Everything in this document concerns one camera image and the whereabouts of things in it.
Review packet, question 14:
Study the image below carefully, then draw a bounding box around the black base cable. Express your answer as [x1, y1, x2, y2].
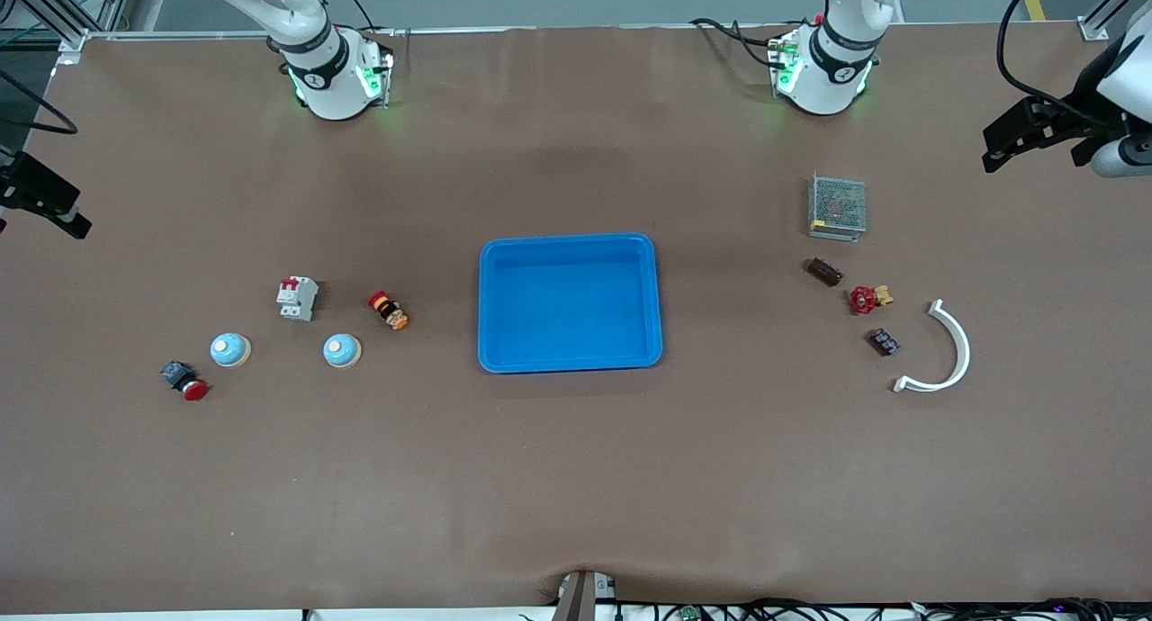
[689, 16, 786, 69]
[335, 0, 401, 39]

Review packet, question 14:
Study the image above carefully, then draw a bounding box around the white red circuit breaker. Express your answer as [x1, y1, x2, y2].
[275, 276, 320, 322]

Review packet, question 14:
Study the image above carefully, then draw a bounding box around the metal mesh power supply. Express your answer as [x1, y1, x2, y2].
[807, 173, 869, 243]

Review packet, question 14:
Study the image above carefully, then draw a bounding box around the blue plastic tray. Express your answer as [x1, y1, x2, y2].
[477, 233, 664, 374]

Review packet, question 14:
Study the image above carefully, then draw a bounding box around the red valve handwheel brass fitting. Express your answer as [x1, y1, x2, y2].
[849, 284, 896, 317]

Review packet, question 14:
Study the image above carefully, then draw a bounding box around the white curved plastic bracket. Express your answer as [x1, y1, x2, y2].
[892, 299, 972, 394]

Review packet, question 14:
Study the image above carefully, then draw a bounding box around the red orange pushbutton switch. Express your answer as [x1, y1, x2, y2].
[367, 291, 410, 331]

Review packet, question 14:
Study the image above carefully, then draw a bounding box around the black floor cable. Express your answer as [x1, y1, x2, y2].
[909, 597, 1117, 621]
[621, 598, 910, 621]

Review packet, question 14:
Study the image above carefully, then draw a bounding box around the red mushroom button dark body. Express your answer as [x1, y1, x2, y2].
[160, 361, 210, 402]

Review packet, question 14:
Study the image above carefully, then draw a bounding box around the metal table edge clamp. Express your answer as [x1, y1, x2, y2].
[558, 569, 618, 621]

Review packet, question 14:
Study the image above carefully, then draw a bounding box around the aluminium frame post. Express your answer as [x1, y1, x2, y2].
[1080, 0, 1152, 42]
[0, 0, 136, 67]

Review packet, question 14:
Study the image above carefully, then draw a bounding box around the light blue call bell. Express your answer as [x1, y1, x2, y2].
[210, 332, 252, 368]
[323, 333, 363, 369]

